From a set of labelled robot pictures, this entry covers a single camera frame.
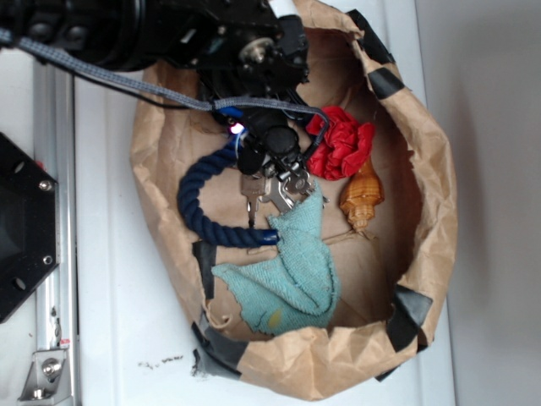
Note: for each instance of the orange spiral seashell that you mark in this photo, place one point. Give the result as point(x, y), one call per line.
point(361, 195)

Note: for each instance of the aluminium rail frame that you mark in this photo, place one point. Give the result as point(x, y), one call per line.
point(54, 147)

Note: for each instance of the brown paper bag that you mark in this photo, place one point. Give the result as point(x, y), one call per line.
point(394, 275)

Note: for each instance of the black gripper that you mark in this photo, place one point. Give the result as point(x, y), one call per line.
point(241, 48)

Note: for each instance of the silver key bunch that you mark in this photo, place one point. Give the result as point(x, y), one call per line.
point(283, 193)

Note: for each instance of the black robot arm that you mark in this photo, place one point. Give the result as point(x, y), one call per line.
point(100, 41)

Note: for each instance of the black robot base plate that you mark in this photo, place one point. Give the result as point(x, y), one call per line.
point(28, 226)

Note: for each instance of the red crumpled paper ball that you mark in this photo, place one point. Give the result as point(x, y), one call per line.
point(346, 146)

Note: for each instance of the silver corner bracket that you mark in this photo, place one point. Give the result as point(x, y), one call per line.
point(48, 381)

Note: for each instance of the teal terry cloth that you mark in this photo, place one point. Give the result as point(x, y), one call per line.
point(300, 286)

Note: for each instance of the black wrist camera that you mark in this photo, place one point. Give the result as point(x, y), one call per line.
point(269, 135)

